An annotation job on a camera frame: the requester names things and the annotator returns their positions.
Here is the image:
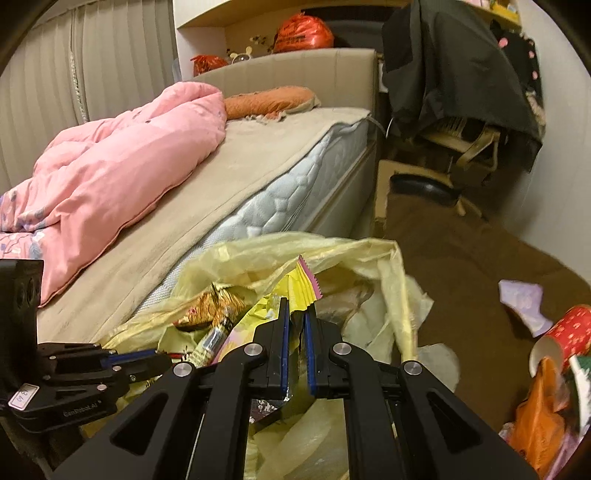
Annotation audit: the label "orange pillow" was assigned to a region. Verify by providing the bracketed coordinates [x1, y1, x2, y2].
[224, 85, 322, 122]

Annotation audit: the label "gold snack wrapper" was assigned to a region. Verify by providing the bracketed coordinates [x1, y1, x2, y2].
[174, 282, 252, 365]

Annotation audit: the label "white quilted mattress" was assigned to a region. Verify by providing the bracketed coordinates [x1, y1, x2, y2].
[134, 121, 378, 315]
[37, 107, 373, 344]

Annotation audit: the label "beige padded headboard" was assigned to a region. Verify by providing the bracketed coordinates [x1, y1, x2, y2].
[187, 47, 378, 115]

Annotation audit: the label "yellow snack wrapper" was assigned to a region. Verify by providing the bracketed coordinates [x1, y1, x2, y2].
[222, 255, 322, 423]

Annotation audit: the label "yellow plastic bag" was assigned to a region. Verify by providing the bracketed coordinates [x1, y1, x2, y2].
[81, 232, 435, 480]

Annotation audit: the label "dark cloth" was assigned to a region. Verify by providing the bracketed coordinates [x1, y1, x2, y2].
[382, 0, 544, 174]

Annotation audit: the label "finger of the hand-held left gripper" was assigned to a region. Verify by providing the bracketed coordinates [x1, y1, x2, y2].
[46, 355, 172, 398]
[39, 344, 160, 367]

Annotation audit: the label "white vertical window blinds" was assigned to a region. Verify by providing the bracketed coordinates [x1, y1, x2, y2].
[0, 0, 180, 188]

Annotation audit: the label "pink quilt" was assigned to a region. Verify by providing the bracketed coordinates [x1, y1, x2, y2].
[0, 82, 228, 308]

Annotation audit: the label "red paper cup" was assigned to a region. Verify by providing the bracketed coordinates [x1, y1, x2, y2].
[529, 305, 591, 378]

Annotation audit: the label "wooden chair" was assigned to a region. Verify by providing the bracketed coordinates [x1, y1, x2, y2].
[418, 116, 503, 219]

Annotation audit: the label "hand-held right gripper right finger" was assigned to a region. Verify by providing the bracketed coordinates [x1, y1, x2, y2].
[305, 301, 539, 480]

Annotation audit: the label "white green milk carton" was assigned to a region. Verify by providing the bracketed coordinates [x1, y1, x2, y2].
[564, 353, 591, 432]

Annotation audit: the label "cartoon print tissue packet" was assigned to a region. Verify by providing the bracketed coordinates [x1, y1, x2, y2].
[499, 279, 553, 338]

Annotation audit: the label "black garment with pink dots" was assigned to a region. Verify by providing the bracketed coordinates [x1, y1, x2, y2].
[490, 21, 542, 95]

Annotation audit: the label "translucent plastic piece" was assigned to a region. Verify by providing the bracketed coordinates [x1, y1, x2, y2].
[417, 344, 461, 394]

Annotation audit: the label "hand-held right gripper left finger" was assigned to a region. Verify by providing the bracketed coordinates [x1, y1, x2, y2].
[51, 298, 291, 480]

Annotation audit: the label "orange plastic wrapper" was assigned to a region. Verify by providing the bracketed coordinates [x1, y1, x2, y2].
[510, 357, 575, 477]

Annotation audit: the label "small orange plastic bag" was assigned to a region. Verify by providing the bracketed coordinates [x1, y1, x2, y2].
[191, 54, 230, 77]

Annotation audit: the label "large orange plastic bag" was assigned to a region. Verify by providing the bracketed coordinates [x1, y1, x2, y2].
[272, 13, 335, 53]

